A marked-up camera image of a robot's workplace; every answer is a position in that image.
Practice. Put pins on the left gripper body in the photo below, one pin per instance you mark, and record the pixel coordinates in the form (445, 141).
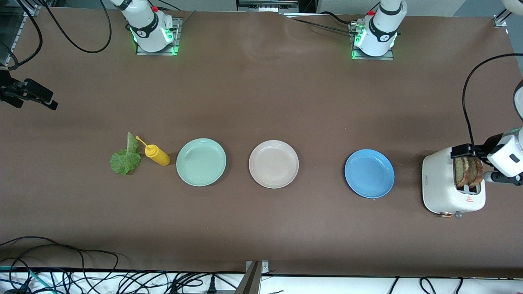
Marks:
(489, 145)

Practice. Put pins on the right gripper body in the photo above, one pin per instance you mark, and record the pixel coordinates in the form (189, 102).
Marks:
(9, 89)

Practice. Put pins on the brown bread slice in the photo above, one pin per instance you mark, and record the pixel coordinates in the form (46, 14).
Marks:
(459, 173)
(474, 173)

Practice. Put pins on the green lettuce leaf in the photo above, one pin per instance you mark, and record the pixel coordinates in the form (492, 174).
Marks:
(124, 159)

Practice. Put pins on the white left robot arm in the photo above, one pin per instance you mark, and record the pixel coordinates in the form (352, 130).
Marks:
(382, 28)

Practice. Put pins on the blue plate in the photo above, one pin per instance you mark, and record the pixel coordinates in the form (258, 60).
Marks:
(369, 173)

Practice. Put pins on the mint green plate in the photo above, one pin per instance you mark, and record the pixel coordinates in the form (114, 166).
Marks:
(201, 162)

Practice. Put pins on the beige plate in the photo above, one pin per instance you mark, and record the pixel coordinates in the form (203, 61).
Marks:
(273, 164)

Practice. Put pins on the white toaster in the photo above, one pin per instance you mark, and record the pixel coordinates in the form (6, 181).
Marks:
(439, 183)

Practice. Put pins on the yellow mustard squeeze bottle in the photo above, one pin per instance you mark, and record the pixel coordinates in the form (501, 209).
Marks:
(157, 155)

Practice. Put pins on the white flat strip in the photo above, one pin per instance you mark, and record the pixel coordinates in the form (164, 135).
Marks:
(302, 15)

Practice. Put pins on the dark equipment box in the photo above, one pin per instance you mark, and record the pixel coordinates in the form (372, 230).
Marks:
(267, 5)

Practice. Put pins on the black power plug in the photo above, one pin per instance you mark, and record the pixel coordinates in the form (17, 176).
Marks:
(211, 288)

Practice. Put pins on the aluminium frame rack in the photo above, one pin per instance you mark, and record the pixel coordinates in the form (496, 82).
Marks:
(8, 24)

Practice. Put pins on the silver corner bracket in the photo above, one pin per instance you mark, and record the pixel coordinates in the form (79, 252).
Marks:
(499, 21)

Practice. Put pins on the aluminium profile bracket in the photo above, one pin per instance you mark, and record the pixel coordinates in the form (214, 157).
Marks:
(251, 281)

